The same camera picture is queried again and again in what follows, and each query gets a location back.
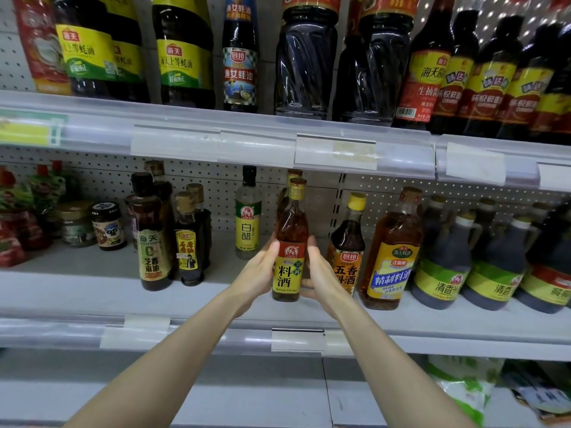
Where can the person's right hand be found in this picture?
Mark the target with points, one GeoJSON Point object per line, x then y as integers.
{"type": "Point", "coordinates": [330, 285]}

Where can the person's right forearm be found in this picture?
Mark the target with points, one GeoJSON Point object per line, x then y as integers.
{"type": "Point", "coordinates": [401, 379]}

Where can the yellow green price tag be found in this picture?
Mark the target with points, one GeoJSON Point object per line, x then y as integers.
{"type": "Point", "coordinates": [31, 129]}

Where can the person's left hand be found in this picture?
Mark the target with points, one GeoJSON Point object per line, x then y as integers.
{"type": "Point", "coordinates": [254, 276]}

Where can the person's left forearm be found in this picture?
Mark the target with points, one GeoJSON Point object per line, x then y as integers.
{"type": "Point", "coordinates": [161, 374]}

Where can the large amber cooking wine jug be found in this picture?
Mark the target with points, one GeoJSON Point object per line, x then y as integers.
{"type": "Point", "coordinates": [391, 267]}

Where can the white metal store shelving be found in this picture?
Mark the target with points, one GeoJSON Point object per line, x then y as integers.
{"type": "Point", "coordinates": [71, 280]}

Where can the glass jar tan lid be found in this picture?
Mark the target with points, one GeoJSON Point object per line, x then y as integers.
{"type": "Point", "coordinates": [76, 225]}

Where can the blue label dark bottle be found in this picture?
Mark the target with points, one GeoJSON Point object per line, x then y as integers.
{"type": "Point", "coordinates": [239, 66]}

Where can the orange sauce bottle red cap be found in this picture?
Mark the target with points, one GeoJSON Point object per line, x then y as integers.
{"type": "Point", "coordinates": [40, 44]}

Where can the green packet white blue label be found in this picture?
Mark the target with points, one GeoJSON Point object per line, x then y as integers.
{"type": "Point", "coordinates": [544, 398]}

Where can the dark bottle with green label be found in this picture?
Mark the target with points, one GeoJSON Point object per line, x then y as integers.
{"type": "Point", "coordinates": [435, 206]}
{"type": "Point", "coordinates": [486, 209]}

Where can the soy sauce bottle red cap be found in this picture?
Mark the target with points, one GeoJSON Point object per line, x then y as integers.
{"type": "Point", "coordinates": [375, 66]}
{"type": "Point", "coordinates": [306, 62]}

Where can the clear bottle yellow label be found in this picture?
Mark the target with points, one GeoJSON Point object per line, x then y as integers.
{"type": "Point", "coordinates": [248, 223]}

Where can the dark-lidded glass jar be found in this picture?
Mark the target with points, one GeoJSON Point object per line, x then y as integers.
{"type": "Point", "coordinates": [109, 229]}

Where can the row of dark red-capped bottles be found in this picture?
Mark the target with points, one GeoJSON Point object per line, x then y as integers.
{"type": "Point", "coordinates": [486, 75]}

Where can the rice vinegar jug green label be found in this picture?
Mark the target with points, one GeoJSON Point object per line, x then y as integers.
{"type": "Point", "coordinates": [495, 279]}

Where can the dark bottle orange label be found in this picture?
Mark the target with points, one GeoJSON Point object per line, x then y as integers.
{"type": "Point", "coordinates": [346, 258]}

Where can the white green bag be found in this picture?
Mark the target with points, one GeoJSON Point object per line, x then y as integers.
{"type": "Point", "coordinates": [464, 386]}

